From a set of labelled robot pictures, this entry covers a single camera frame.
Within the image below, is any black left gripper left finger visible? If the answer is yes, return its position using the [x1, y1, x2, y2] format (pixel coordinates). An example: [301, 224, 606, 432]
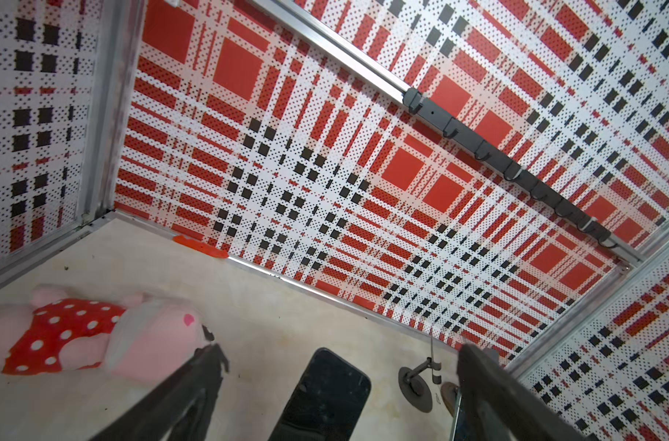
[93, 345, 229, 440]

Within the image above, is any pink plush toy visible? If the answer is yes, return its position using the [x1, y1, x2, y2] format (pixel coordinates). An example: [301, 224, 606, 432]
[0, 285, 214, 384]

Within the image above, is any wooden base phone stand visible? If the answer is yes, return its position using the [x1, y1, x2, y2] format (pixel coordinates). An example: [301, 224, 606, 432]
[440, 381, 460, 418]

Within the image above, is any dark phone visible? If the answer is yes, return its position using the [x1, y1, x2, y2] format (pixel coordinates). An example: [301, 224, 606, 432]
[449, 388, 467, 441]

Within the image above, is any grey stand far left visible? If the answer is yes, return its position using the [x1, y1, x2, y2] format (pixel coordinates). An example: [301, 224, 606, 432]
[398, 337, 442, 413]

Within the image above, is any black hook rail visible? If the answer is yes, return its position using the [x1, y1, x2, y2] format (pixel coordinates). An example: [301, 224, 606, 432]
[402, 87, 628, 249]

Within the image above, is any black phone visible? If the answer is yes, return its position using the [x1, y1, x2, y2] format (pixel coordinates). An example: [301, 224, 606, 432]
[269, 347, 372, 440]

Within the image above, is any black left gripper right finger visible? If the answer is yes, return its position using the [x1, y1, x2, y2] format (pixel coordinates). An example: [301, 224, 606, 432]
[457, 344, 584, 440]

